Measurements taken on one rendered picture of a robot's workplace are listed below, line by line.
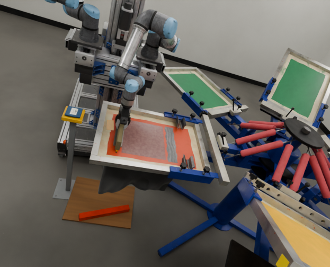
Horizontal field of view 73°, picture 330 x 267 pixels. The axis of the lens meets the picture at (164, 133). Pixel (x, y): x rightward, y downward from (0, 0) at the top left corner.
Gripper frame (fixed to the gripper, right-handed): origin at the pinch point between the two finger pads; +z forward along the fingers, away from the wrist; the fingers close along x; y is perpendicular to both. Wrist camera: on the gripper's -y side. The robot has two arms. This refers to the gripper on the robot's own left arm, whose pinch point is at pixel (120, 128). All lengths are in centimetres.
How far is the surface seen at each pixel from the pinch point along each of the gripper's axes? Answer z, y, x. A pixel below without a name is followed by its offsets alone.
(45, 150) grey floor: 101, 56, 64
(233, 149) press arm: -4, -3, -85
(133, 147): 5.0, -10.0, -10.5
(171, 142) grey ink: 4.2, 0.3, -38.0
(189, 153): 5, -7, -52
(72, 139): 29.4, 10.3, 31.5
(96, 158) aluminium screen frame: 1.7, -27.7, 11.3
